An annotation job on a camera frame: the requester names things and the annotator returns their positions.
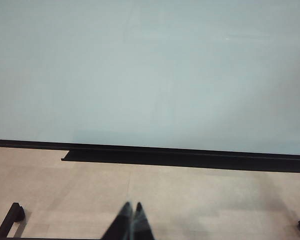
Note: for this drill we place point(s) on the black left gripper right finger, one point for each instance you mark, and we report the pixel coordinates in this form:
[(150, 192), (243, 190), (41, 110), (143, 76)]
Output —
[(142, 226)]

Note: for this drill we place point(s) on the black whiteboard stand leg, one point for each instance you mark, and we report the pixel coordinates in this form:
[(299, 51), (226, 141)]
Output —
[(5, 223)]

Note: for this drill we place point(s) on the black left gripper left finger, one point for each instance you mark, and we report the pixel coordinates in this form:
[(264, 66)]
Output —
[(121, 226)]

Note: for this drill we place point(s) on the black whiteboard pen tray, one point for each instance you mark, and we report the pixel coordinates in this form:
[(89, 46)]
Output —
[(190, 158)]

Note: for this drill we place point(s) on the white whiteboard with black frame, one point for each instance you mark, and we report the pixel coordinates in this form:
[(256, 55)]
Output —
[(145, 75)]

